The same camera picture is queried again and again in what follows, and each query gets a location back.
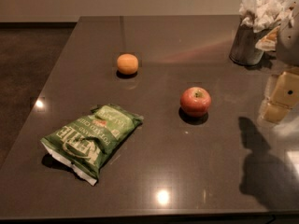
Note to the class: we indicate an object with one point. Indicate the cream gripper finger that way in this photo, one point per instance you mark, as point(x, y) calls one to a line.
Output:
point(281, 95)

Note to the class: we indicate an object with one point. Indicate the red apple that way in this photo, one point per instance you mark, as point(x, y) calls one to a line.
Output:
point(195, 102)

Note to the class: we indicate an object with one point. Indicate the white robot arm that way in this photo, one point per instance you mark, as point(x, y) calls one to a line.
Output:
point(287, 48)

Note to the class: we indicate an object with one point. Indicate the green jalapeno chip bag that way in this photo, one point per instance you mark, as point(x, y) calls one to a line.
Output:
point(84, 145)

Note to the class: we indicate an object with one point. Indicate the metal napkin bucket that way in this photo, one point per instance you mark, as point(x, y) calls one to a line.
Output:
point(243, 51)

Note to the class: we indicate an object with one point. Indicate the orange fruit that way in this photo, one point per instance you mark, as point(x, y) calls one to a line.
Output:
point(127, 64)

